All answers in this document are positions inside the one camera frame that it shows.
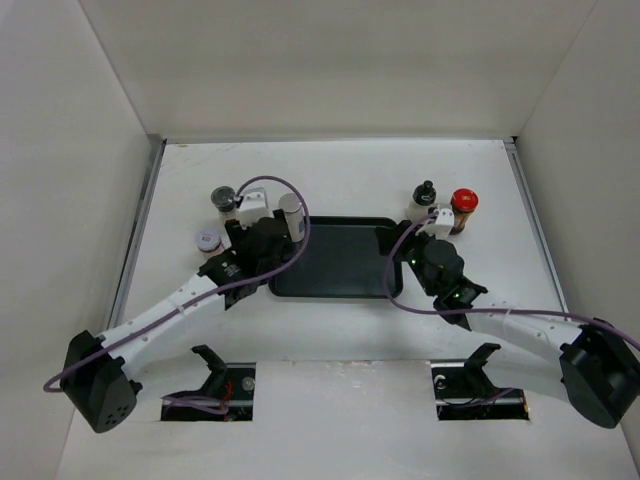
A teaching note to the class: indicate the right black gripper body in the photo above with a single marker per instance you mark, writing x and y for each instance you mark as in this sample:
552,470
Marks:
427,282

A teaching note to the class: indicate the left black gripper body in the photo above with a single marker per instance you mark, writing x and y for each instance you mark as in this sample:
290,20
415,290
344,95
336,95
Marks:
239,233

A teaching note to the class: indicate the silver lid blue jar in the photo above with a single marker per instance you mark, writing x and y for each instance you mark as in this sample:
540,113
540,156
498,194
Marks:
294,213

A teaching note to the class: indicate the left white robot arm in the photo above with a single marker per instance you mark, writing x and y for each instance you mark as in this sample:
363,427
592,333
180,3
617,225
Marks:
159,354

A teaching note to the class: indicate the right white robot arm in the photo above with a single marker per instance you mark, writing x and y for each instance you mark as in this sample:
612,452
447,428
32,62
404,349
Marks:
584,361

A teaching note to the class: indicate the black plastic tray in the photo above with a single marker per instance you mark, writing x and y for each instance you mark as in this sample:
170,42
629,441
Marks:
341,261

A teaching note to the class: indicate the black cap white bottle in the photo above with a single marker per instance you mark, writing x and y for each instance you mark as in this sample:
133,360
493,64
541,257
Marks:
423,197

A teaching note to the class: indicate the white lid spice jar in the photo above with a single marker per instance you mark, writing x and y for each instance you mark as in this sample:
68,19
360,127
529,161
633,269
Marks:
209,242

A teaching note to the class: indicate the grey lid salt shaker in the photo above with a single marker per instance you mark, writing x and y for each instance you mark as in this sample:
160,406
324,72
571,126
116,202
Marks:
224,200

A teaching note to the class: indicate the red lid jar right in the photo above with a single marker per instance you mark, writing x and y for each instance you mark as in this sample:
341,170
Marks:
463,203

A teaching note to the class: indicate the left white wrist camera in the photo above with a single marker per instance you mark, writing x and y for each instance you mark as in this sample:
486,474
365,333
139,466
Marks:
252,205

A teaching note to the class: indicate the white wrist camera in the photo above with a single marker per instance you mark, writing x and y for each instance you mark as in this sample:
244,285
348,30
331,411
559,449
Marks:
252,205
441,221

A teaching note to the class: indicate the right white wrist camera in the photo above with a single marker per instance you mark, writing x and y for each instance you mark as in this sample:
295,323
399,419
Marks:
441,221

